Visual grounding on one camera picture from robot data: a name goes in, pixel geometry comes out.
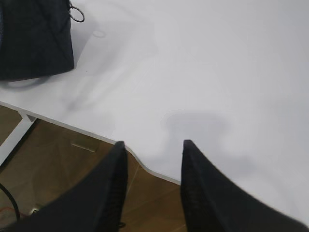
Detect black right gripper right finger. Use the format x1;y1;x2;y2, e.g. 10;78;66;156
181;140;309;232

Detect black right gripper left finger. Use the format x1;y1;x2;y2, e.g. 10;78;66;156
14;141;128;232

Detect dark blue lunch bag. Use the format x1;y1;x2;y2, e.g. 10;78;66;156
0;0;76;81

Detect white table leg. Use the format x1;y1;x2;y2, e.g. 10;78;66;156
0;114;36;165

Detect red floor cable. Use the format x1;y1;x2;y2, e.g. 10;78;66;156
0;207;32;218

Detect black floor cable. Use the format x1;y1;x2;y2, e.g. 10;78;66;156
0;183;22;223

